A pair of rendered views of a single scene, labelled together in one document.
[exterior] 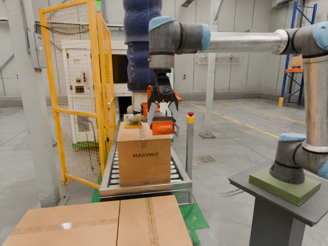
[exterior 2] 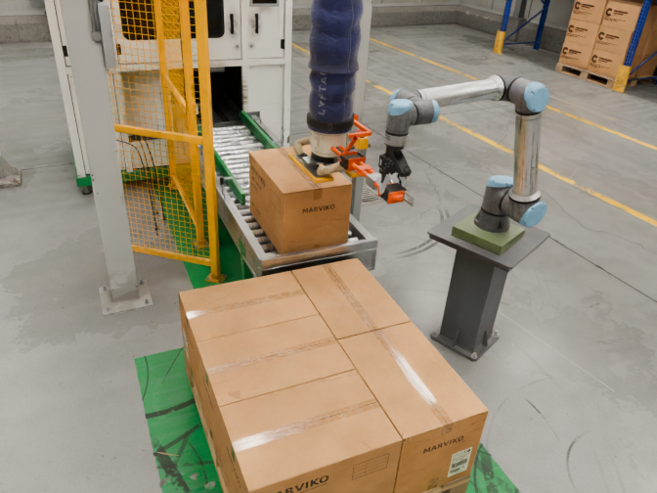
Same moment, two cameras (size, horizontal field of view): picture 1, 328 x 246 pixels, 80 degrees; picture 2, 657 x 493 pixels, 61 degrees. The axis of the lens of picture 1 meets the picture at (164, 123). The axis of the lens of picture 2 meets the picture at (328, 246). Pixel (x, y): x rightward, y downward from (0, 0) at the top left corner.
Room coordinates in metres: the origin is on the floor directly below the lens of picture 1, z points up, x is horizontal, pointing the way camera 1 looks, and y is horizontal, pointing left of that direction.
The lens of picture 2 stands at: (-1.22, 0.83, 2.22)
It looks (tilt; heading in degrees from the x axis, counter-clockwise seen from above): 31 degrees down; 344
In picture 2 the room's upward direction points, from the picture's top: 4 degrees clockwise
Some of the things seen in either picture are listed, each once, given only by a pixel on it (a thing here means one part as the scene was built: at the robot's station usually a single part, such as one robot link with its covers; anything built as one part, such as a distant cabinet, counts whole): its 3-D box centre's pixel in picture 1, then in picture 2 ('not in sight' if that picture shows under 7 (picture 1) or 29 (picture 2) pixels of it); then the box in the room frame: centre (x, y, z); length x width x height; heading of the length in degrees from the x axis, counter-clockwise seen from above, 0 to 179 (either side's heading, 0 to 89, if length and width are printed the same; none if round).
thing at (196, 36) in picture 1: (191, 37); (420, 112); (0.78, -0.10, 1.55); 0.12 x 0.12 x 0.09; 14
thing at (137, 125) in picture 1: (131, 118); (310, 163); (1.28, 0.22, 1.13); 0.34 x 0.10 x 0.05; 11
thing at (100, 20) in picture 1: (109, 98); (175, 85); (3.00, 0.83, 1.05); 1.17 x 0.10 x 2.10; 9
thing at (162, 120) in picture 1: (160, 125); (390, 193); (0.71, 0.01, 1.23); 0.08 x 0.07 x 0.05; 11
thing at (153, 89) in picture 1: (161, 86); (392, 156); (0.75, 0.01, 1.38); 0.09 x 0.08 x 0.12; 11
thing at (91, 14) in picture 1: (75, 107); (150, 123); (2.19, 1.00, 1.05); 0.87 x 0.10 x 2.10; 61
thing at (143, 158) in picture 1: (142, 150); (297, 198); (1.67, 0.19, 0.75); 0.60 x 0.40 x 0.40; 10
